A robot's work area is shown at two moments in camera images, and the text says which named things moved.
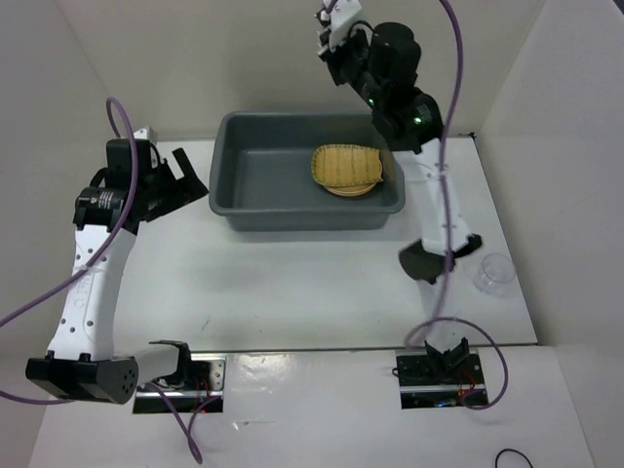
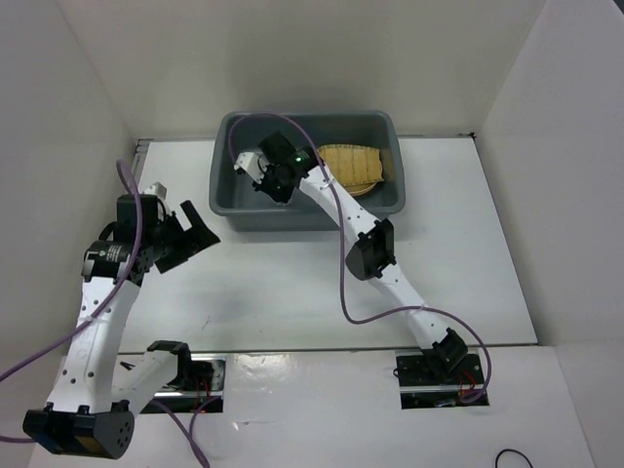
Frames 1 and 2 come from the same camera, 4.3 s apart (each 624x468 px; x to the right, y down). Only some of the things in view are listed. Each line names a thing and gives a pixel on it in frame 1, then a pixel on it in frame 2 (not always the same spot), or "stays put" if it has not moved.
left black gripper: [184, 189] -> [192, 241]
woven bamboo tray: [340, 165] stays put
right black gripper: [356, 39] -> [284, 195]
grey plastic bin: [261, 178] stays put
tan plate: [349, 190] stays put
